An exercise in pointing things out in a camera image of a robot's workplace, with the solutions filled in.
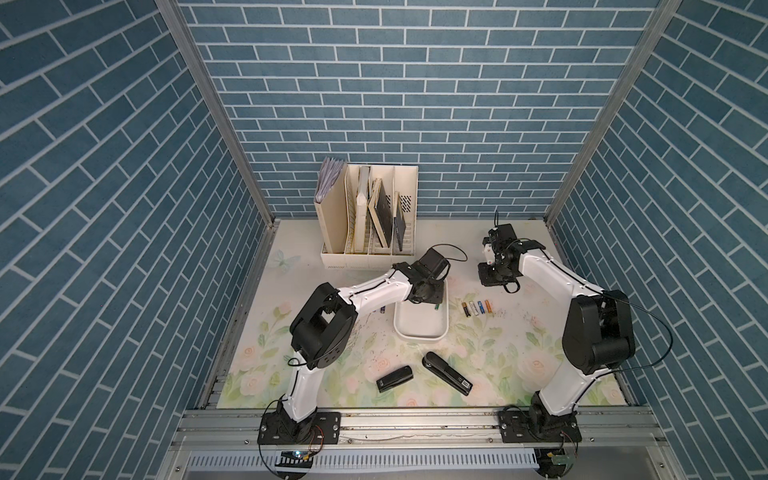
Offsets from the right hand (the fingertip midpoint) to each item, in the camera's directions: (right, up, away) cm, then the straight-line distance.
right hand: (488, 279), depth 94 cm
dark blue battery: (-34, -10, +1) cm, 35 cm away
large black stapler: (-16, -23, -14) cm, 31 cm away
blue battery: (-1, -9, +3) cm, 10 cm away
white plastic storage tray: (-21, -13, -2) cm, 25 cm away
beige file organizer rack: (-38, +20, +5) cm, 44 cm away
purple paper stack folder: (-50, +35, 0) cm, 61 cm away
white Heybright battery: (-4, -10, +2) cm, 11 cm away
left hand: (-15, -5, -3) cm, 16 cm away
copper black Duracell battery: (-7, -9, +2) cm, 12 cm away
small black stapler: (-30, -25, -15) cm, 41 cm away
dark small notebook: (-28, +20, +18) cm, 39 cm away
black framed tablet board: (-34, +22, +5) cm, 41 cm away
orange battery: (+1, -9, +3) cm, 10 cm away
